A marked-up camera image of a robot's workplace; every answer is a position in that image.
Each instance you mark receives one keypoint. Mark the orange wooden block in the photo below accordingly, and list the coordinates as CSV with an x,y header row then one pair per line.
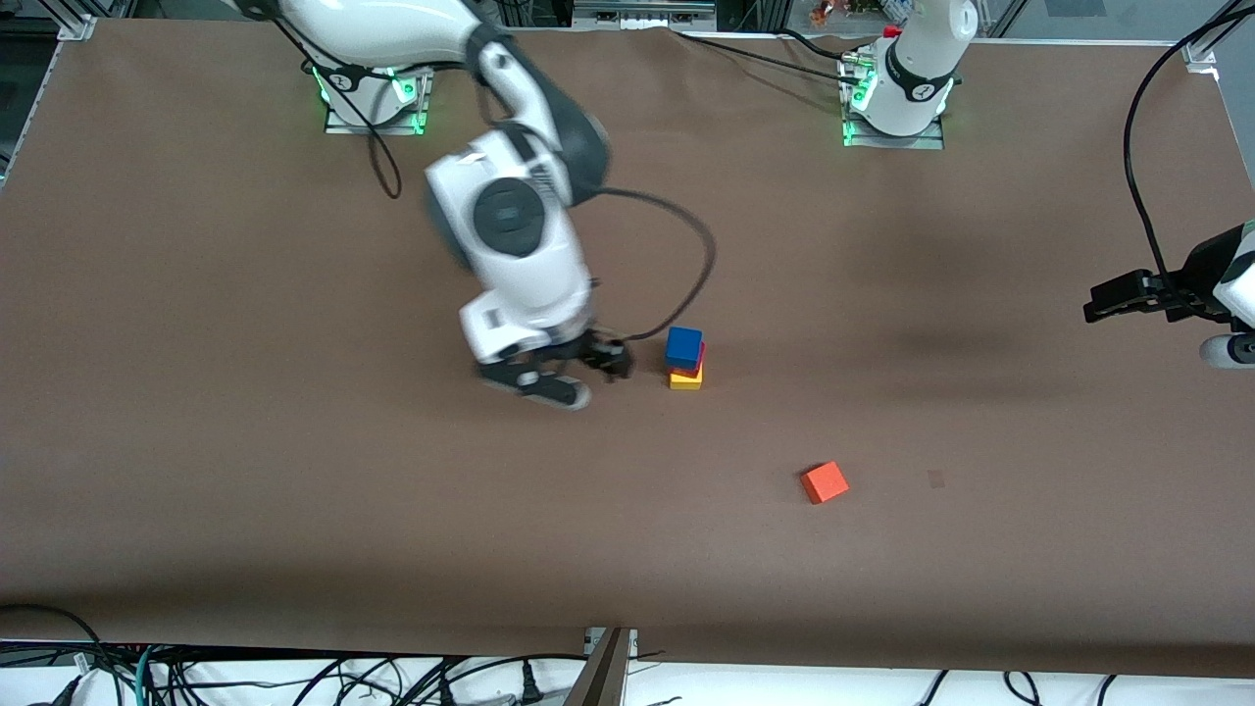
x,y
825,482

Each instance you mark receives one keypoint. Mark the brown table cover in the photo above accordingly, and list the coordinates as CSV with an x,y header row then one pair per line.
x,y
627,549

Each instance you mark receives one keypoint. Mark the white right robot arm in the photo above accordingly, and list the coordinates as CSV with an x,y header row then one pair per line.
x,y
529,265

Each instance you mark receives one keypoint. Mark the blue wooden block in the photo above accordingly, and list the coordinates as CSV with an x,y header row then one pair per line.
x,y
682,346

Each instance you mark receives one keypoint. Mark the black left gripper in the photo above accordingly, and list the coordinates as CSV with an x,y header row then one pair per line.
x,y
1194,282

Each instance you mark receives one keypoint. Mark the aluminium frame corner bracket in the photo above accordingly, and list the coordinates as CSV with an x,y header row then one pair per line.
x,y
1200,51
78,27

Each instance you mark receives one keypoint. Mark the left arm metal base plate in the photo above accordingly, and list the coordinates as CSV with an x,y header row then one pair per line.
x,y
902,143

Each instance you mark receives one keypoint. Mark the red wooden block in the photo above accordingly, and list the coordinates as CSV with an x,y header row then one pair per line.
x,y
698,369

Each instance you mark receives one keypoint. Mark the white power strip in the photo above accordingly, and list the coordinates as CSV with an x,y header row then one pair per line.
x,y
642,12

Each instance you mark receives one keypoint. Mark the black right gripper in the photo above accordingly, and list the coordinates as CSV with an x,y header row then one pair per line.
x,y
591,350

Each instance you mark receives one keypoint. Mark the metal table edge bracket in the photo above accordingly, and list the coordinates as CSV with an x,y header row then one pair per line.
x,y
612,639

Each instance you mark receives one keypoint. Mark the yellow wooden block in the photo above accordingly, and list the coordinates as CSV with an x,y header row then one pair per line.
x,y
685,381

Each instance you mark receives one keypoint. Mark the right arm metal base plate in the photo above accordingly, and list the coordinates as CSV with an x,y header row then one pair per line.
x,y
373,128

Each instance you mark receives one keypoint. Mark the grey support beam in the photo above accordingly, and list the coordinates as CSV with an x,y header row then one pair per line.
x,y
600,681

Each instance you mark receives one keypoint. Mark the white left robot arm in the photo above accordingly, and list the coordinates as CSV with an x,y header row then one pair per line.
x,y
922,59

